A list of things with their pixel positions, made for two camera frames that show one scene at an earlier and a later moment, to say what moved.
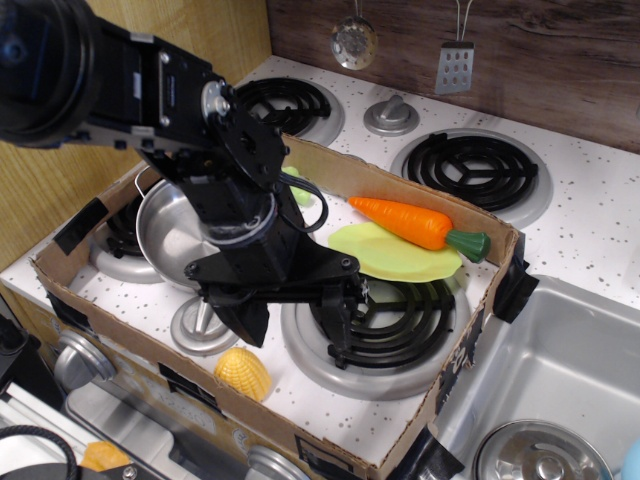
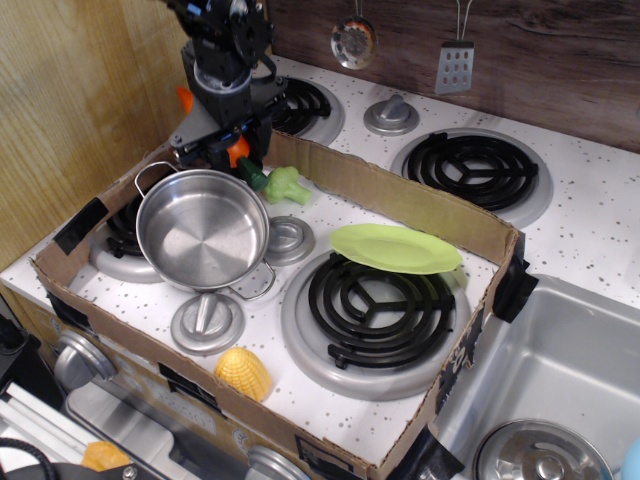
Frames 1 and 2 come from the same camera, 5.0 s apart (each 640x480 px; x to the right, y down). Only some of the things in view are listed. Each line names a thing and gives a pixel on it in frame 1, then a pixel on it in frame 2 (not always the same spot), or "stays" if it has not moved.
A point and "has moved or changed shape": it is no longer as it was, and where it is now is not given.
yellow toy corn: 245,371 stays
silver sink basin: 569,354 stays
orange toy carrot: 420,227 has moved or changed shape
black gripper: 282,267 -> 223,101
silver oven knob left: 80,360 stays
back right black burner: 487,169 stays
